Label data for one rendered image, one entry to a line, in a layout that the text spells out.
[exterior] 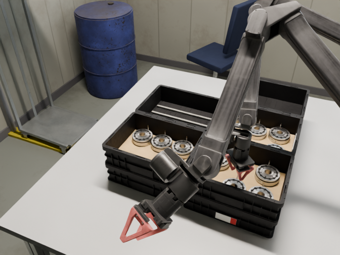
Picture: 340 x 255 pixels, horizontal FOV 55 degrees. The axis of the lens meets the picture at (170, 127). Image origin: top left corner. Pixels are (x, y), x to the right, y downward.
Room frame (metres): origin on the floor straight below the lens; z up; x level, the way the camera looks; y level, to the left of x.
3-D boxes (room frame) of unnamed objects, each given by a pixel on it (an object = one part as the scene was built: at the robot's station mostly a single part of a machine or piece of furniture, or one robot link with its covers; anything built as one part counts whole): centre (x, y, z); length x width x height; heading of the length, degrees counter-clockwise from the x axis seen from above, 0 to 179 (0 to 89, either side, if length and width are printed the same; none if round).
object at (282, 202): (0.99, -0.30, 0.92); 0.40 x 0.30 x 0.02; 65
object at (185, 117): (1.43, -0.06, 0.87); 0.40 x 0.30 x 0.11; 65
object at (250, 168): (0.89, -0.27, 0.99); 0.07 x 0.07 x 0.09; 21
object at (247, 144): (0.91, -0.26, 1.12); 0.07 x 0.06 x 0.07; 67
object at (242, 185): (0.92, -0.26, 0.86); 0.10 x 0.10 x 0.01
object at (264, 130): (1.31, -0.44, 0.86); 0.10 x 0.10 x 0.01
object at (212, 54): (3.00, -0.49, 0.50); 0.59 x 0.56 x 1.01; 65
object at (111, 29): (3.21, 0.65, 0.43); 0.59 x 0.58 x 0.87; 157
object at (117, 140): (1.15, 0.07, 0.87); 0.40 x 0.30 x 0.11; 65
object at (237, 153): (0.91, -0.27, 1.06); 0.10 x 0.07 x 0.07; 21
